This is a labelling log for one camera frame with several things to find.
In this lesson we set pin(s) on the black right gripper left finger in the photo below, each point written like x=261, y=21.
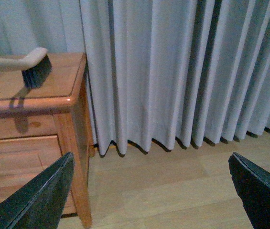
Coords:
x=40, y=203

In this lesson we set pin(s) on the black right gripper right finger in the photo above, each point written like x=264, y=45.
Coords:
x=252, y=184

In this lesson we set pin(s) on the beige hand brush black bristles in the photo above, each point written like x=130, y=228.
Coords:
x=35, y=67

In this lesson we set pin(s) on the wooden nightstand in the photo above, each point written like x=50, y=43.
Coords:
x=38, y=126

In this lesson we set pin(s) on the light grey curtain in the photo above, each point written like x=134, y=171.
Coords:
x=167, y=70

